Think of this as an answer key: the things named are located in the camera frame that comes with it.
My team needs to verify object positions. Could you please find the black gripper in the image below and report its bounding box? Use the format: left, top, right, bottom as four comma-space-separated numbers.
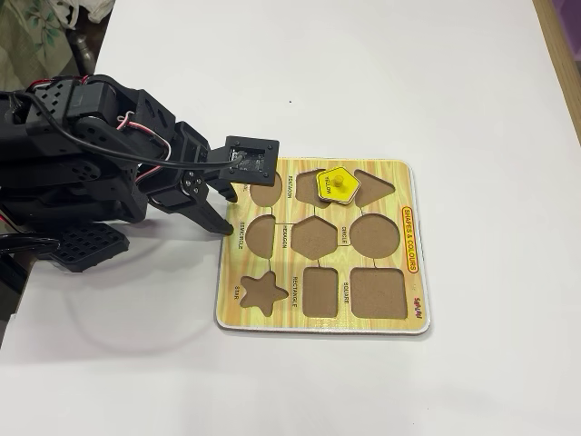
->
146, 120, 241, 237

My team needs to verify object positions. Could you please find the yellow pentagon puzzle piece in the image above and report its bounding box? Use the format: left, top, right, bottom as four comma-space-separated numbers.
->
315, 165, 362, 205

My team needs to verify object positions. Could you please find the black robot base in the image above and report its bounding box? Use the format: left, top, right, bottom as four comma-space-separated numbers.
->
0, 190, 149, 229

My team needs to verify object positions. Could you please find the wooden shape puzzle board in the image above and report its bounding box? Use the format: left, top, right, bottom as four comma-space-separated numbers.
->
212, 156, 432, 337

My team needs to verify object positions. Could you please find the black grid clamp plate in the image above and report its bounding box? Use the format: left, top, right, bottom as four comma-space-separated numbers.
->
47, 222, 131, 273

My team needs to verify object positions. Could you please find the white plastic bag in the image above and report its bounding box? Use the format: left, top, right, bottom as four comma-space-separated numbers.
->
56, 0, 114, 31

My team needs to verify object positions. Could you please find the beige patterned cloth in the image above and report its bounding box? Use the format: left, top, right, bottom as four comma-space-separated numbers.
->
0, 0, 99, 94

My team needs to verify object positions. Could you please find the light wooden edge strip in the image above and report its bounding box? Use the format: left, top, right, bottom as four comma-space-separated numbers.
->
530, 0, 581, 151

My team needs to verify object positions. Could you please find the purple box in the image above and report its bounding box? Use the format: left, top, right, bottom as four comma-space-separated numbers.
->
556, 0, 581, 35

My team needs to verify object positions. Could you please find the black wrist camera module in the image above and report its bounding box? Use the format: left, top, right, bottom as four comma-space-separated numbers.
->
206, 134, 281, 187

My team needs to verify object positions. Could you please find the black camera cable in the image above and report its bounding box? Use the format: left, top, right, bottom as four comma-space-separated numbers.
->
8, 90, 244, 168

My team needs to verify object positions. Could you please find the red white servo wire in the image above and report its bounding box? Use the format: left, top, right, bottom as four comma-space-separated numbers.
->
115, 111, 172, 161

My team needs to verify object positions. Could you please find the glossy black clamp handle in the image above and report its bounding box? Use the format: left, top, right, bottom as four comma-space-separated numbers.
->
0, 232, 60, 256

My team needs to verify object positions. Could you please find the grey metal post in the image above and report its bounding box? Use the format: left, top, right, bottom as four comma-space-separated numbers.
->
67, 31, 99, 76

